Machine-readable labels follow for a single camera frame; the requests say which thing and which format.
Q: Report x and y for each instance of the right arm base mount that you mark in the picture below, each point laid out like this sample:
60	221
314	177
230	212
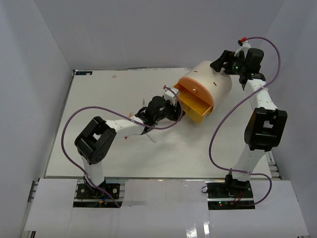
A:
221	198

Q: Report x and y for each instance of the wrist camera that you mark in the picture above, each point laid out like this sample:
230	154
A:
244	46
171	94

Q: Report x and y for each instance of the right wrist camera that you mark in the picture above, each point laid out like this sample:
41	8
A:
244	46

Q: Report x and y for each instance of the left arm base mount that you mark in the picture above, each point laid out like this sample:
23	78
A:
86	197

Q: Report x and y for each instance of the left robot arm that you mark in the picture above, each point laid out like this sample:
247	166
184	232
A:
94	142

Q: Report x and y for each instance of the white pen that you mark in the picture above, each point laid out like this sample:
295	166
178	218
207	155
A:
151	138

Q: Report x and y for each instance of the cream round drawer cabinet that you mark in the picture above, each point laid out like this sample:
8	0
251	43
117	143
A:
218	83

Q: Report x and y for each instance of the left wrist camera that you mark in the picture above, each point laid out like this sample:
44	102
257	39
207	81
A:
171	94

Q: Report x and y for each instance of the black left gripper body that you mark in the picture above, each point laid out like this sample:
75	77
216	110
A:
169	112

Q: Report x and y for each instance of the yellow drawer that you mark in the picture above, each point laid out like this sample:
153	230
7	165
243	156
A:
195	108

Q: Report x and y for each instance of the pink top drawer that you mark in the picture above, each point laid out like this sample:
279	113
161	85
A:
197	88

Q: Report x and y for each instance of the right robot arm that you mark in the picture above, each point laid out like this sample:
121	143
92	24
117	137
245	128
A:
253	59

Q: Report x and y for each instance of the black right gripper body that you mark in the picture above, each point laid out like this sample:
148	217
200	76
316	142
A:
237	66

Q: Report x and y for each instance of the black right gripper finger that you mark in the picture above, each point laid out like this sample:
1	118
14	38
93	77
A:
227	55
218	64

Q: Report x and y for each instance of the left XDOF logo sticker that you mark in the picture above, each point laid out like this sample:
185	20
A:
83	73

